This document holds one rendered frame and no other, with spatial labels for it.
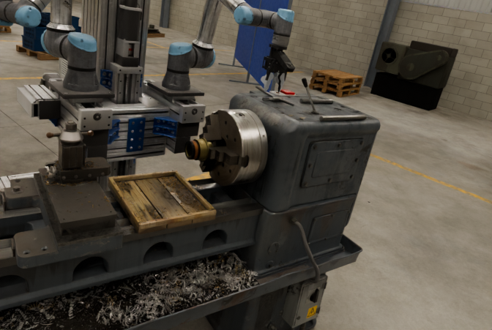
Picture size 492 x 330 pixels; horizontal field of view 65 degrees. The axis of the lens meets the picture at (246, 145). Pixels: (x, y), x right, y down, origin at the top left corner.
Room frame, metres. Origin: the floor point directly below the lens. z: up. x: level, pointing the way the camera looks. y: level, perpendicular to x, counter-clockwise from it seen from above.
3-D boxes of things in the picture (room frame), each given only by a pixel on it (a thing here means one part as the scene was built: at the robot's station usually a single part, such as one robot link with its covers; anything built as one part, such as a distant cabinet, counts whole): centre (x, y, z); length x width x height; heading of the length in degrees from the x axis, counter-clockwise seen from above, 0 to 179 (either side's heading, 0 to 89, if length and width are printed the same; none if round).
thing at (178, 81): (2.03, 0.43, 1.21); 0.15 x 0.15 x 0.10
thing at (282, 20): (1.79, -0.06, 1.60); 0.09 x 0.08 x 0.11; 49
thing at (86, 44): (1.69, 0.79, 1.33); 0.13 x 0.12 x 0.14; 66
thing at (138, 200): (1.33, 0.29, 0.89); 0.36 x 0.30 x 0.04; 38
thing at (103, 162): (1.21, 0.56, 0.99); 0.20 x 0.10 x 0.05; 128
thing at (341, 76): (9.58, -1.89, 0.22); 1.25 x 0.86 x 0.44; 146
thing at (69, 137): (1.20, 0.59, 1.13); 0.08 x 0.08 x 0.03
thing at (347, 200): (1.77, -0.24, 0.43); 0.60 x 0.48 x 0.86; 128
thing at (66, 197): (1.15, 0.55, 0.95); 0.43 x 0.17 x 0.05; 38
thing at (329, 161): (1.77, -0.24, 1.06); 0.59 x 0.48 x 0.39; 128
